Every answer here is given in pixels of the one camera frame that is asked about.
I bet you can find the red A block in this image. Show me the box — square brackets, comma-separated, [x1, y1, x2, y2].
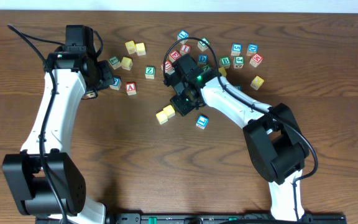
[126, 82, 137, 95]

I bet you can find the red E block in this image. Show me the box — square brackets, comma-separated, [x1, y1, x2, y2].
[168, 50, 181, 63]

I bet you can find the red I block upper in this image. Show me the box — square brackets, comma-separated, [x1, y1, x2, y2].
[180, 44, 191, 55]

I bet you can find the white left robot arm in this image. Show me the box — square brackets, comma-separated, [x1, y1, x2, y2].
[2, 52, 114, 223]

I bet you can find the green B block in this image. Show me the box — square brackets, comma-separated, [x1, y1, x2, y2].
[219, 56, 231, 69]

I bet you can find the blue 5 block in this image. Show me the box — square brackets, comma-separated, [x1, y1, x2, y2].
[231, 43, 242, 56]

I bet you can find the yellow S block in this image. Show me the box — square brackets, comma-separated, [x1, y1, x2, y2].
[135, 42, 146, 56]

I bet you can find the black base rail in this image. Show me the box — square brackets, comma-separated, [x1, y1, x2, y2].
[105, 213, 347, 224]

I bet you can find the yellow C block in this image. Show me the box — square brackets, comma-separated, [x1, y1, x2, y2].
[156, 111, 168, 124]

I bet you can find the yellow O block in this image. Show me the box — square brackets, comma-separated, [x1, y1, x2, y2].
[163, 105, 175, 119]

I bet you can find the blue l block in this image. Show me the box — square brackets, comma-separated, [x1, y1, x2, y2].
[196, 115, 209, 129]
[177, 30, 189, 44]

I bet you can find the green J block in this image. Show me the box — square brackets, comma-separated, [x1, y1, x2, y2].
[233, 56, 244, 69]

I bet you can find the blue d block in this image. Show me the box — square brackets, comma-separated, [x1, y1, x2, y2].
[246, 44, 259, 57]
[197, 54, 208, 67]

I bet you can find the red U block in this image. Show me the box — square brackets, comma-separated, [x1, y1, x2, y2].
[161, 60, 175, 75]

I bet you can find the yellow W block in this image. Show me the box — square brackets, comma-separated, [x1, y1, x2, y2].
[125, 40, 136, 54]

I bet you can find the yellow K block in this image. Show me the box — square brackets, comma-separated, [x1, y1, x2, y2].
[86, 92, 97, 98]

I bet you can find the yellow G block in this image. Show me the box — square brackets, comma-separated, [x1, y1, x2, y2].
[219, 67, 227, 77]

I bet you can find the yellow block far right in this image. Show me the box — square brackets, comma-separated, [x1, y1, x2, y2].
[250, 76, 264, 90]

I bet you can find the green 4 block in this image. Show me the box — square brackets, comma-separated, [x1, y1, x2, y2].
[198, 37, 210, 52]

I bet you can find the blue D block right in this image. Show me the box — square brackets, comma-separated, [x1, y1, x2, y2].
[246, 44, 259, 57]

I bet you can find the green Z block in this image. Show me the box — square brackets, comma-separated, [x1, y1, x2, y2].
[145, 66, 155, 79]

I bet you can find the yellow block near gripper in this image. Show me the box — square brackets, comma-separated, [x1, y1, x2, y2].
[121, 57, 133, 70]

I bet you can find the blue P block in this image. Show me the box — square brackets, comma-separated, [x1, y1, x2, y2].
[109, 78, 122, 90]

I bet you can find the red M block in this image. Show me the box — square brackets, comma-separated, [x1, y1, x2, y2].
[249, 54, 264, 67]

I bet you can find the green N block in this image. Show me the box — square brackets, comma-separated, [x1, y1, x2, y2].
[202, 64, 211, 70]

